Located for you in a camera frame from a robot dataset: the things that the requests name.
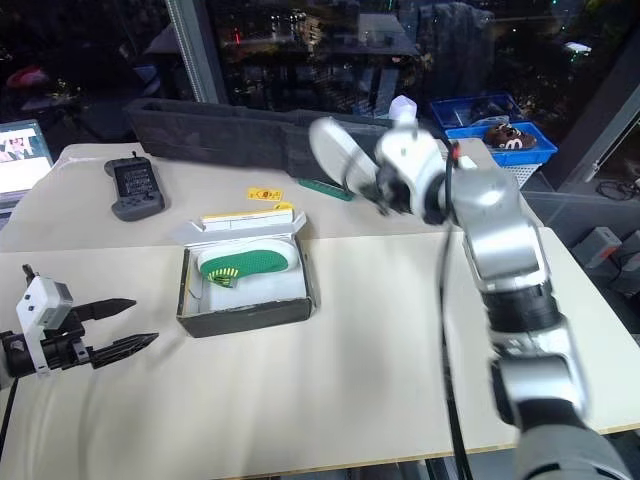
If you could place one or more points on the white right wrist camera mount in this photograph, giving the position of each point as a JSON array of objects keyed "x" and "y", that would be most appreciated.
[{"x": 410, "y": 157}]

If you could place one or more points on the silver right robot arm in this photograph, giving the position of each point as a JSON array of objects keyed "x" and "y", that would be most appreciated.
[{"x": 510, "y": 260}]

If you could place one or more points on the blue plastic bin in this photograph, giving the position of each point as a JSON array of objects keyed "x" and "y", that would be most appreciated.
[
  {"x": 455, "y": 112},
  {"x": 525, "y": 154}
]

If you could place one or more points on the white perforated basket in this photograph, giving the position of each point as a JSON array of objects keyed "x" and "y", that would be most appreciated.
[{"x": 525, "y": 176}]

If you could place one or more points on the white shoe with green sole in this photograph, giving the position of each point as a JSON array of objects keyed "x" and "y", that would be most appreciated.
[{"x": 247, "y": 260}]

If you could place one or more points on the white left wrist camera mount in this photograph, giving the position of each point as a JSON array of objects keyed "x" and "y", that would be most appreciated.
[{"x": 37, "y": 307}]

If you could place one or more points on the gray handheld controller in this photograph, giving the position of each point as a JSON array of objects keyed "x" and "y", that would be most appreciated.
[{"x": 134, "y": 187}]

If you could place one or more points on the dark gray fabric long box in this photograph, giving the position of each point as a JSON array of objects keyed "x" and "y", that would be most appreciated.
[{"x": 215, "y": 132}]

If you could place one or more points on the gray equipment boxes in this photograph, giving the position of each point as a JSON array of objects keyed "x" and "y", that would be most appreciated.
[{"x": 607, "y": 257}]

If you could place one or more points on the green flat strip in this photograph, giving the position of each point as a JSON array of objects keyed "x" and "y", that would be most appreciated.
[{"x": 325, "y": 189}]

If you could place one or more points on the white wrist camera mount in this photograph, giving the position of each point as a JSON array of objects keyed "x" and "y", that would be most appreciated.
[
  {"x": 37, "y": 307},
  {"x": 410, "y": 157}
]

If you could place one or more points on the open laptop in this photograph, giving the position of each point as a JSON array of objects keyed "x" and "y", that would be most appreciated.
[{"x": 20, "y": 160}]

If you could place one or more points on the yellow warning label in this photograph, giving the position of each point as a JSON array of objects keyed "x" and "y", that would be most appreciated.
[{"x": 266, "y": 193}]

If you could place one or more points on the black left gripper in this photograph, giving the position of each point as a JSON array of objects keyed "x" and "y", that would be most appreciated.
[{"x": 62, "y": 350}]

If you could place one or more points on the brown plush toy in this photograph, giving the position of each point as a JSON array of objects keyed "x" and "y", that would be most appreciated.
[{"x": 512, "y": 137}]

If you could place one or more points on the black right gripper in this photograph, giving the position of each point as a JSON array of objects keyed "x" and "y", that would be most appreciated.
[{"x": 396, "y": 187}]

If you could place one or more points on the black cardboard shoebox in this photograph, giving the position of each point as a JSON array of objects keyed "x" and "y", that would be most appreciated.
[{"x": 240, "y": 312}]

